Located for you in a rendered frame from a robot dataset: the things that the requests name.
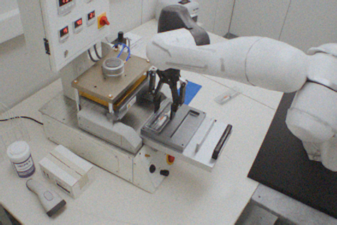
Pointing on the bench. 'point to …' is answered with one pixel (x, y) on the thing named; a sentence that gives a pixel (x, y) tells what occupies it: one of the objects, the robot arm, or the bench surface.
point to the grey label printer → (179, 4)
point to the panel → (162, 161)
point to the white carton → (136, 41)
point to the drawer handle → (222, 141)
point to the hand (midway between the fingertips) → (165, 107)
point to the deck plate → (53, 109)
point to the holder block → (178, 127)
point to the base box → (98, 153)
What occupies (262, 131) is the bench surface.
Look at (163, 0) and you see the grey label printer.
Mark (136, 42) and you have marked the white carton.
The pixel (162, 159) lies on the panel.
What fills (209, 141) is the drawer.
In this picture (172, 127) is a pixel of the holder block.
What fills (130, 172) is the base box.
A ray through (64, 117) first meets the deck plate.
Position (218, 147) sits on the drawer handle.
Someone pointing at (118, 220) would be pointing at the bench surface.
